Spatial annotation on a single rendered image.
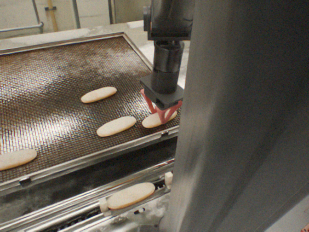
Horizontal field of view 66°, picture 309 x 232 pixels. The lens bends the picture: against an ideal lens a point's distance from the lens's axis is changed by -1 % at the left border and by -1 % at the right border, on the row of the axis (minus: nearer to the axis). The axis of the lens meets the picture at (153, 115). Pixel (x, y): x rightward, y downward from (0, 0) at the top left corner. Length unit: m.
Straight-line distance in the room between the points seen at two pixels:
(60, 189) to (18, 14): 3.61
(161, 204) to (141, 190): 0.05
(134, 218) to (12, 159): 0.27
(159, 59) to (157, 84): 0.06
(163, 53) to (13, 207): 0.43
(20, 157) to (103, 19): 3.49
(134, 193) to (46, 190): 0.20
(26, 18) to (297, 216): 3.91
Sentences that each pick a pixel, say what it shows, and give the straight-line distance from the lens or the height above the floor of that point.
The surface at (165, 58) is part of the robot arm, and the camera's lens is 0.46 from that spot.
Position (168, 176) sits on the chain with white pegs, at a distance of 0.51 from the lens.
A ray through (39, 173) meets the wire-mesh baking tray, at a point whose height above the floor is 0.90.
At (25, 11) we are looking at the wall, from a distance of 4.05.
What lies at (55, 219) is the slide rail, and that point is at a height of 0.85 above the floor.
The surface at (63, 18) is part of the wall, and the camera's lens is 4.12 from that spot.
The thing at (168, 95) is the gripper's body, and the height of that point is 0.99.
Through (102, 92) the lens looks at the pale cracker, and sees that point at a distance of 0.66.
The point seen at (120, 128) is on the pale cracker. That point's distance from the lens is 0.56.
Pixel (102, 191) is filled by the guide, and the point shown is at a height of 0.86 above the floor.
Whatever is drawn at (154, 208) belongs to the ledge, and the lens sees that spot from 0.47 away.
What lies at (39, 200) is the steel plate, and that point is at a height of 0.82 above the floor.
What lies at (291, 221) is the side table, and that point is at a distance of 0.57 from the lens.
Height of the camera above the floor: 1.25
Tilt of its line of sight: 36 degrees down
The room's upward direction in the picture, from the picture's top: straight up
